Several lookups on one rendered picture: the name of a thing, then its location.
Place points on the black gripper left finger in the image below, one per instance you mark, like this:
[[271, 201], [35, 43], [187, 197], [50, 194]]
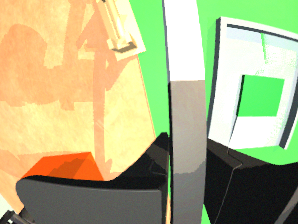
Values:
[[138, 196]]

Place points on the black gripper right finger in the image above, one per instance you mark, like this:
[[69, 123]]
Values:
[[240, 189]]

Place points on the green putting mat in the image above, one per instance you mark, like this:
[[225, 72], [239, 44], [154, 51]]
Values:
[[148, 13]]

